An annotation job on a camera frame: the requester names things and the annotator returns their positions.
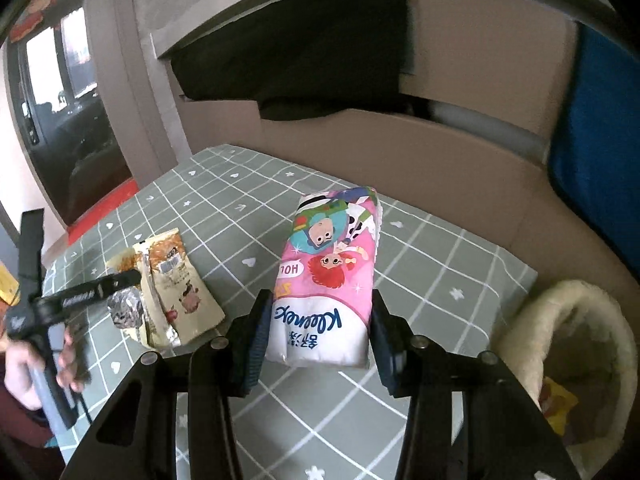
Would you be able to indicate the person's left hand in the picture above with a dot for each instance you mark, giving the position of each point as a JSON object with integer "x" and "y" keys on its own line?
{"x": 20, "y": 375}

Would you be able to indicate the green checked tablecloth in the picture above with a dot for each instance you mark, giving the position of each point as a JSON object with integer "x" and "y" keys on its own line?
{"x": 250, "y": 200}

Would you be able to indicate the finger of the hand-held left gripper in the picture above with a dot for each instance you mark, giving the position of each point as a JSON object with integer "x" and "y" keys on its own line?
{"x": 122, "y": 280}

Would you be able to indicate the beige snack wrapper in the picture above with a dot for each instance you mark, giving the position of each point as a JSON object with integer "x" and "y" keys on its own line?
{"x": 185, "y": 295}

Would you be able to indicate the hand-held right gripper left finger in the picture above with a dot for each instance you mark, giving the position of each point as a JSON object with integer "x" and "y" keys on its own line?
{"x": 257, "y": 340}

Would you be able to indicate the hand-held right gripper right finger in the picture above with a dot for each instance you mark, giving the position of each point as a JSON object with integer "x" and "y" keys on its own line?
{"x": 382, "y": 350}

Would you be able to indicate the grey shelf frame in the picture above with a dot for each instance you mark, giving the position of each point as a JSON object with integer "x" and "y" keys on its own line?
{"x": 140, "y": 60}

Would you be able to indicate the yellow wrapper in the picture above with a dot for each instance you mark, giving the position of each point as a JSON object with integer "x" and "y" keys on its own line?
{"x": 557, "y": 402}

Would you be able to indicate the silver foil wrapper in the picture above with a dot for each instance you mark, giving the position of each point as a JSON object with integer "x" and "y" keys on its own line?
{"x": 125, "y": 307}

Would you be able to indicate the dark glass door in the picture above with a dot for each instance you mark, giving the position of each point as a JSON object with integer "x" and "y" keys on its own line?
{"x": 75, "y": 125}

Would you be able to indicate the red cartoon door sticker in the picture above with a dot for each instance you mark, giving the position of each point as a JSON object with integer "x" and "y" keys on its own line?
{"x": 32, "y": 17}

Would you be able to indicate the person's left forearm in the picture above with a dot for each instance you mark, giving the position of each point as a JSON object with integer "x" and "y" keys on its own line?
{"x": 20, "y": 425}

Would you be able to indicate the black cloth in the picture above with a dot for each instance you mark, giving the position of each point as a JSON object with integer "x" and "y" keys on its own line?
{"x": 300, "y": 45}

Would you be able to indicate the blue cushion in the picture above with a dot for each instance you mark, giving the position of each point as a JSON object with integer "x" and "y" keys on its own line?
{"x": 600, "y": 150}

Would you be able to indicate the cream fluffy basket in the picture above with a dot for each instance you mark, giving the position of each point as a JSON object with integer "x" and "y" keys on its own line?
{"x": 520, "y": 340}

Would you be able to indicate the pink tissue pack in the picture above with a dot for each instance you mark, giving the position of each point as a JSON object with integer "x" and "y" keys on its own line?
{"x": 325, "y": 285}

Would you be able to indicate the yellow box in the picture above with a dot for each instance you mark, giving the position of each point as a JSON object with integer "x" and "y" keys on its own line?
{"x": 7, "y": 282}

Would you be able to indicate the brown cardboard panel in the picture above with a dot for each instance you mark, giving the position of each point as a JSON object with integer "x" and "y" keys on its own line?
{"x": 490, "y": 50}

